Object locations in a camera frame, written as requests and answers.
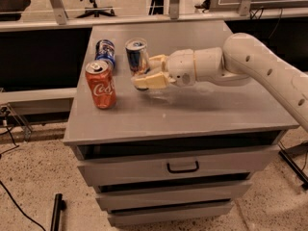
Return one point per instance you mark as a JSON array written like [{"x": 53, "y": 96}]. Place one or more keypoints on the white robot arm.
[{"x": 240, "y": 58}]

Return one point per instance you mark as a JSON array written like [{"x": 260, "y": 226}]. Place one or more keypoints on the black bar on floor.
[{"x": 59, "y": 206}]

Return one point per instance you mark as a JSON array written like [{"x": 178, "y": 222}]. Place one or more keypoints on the Red Bull can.
[{"x": 136, "y": 51}]

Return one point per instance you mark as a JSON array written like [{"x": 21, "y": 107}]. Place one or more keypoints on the black stand base right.
[{"x": 288, "y": 156}]

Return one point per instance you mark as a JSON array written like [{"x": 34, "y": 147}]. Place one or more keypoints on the middle grey drawer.
[{"x": 157, "y": 197}]

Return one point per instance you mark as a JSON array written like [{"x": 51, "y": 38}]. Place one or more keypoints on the black chair at left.
[{"x": 11, "y": 10}]

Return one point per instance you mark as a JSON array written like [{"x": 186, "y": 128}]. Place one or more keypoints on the black drawer handle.
[{"x": 183, "y": 168}]

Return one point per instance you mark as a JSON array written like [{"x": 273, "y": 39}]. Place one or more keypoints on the top grey drawer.
[{"x": 147, "y": 168}]

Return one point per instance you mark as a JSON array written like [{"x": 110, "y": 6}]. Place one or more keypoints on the grey drawer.
[
  {"x": 157, "y": 197},
  {"x": 147, "y": 168},
  {"x": 200, "y": 210}
]

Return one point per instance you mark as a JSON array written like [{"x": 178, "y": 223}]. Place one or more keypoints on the grey drawer cabinet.
[{"x": 202, "y": 117}]

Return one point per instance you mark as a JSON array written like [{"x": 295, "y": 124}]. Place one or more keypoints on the metal wire rack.
[{"x": 16, "y": 120}]

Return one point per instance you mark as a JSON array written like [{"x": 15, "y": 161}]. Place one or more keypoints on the bottom grey drawer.
[{"x": 200, "y": 210}]

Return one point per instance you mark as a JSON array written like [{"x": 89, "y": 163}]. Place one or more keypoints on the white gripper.
[{"x": 180, "y": 66}]

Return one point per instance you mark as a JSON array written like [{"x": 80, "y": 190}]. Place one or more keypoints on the blue Pepsi can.
[{"x": 105, "y": 51}]

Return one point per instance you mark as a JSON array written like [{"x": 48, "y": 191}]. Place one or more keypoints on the red Coca-Cola can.
[{"x": 100, "y": 80}]

